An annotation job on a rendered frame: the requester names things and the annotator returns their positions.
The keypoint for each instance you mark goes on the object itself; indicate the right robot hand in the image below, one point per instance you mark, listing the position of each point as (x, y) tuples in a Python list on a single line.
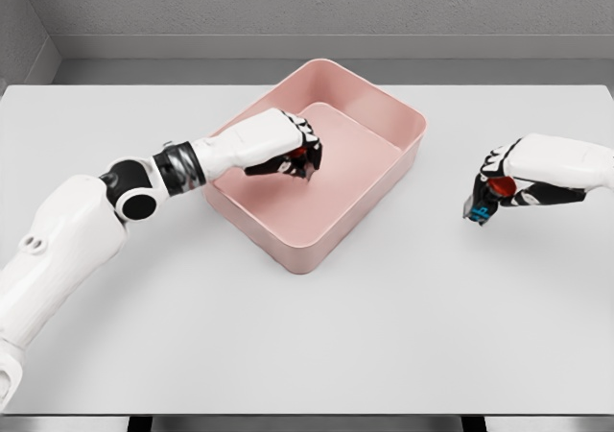
[(542, 158)]

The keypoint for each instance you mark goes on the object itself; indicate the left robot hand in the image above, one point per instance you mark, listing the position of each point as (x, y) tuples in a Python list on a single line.
[(268, 134)]

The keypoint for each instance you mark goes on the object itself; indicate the black red-button industrial switch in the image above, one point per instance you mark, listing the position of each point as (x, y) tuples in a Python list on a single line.
[(479, 211), (307, 168)]

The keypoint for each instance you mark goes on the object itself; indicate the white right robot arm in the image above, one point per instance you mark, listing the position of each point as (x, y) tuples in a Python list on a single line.
[(599, 163)]

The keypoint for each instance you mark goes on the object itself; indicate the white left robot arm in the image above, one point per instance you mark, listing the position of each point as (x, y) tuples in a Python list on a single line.
[(72, 221)]

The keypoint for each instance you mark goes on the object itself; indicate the pink rectangular basket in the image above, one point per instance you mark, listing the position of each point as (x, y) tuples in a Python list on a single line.
[(336, 201)]

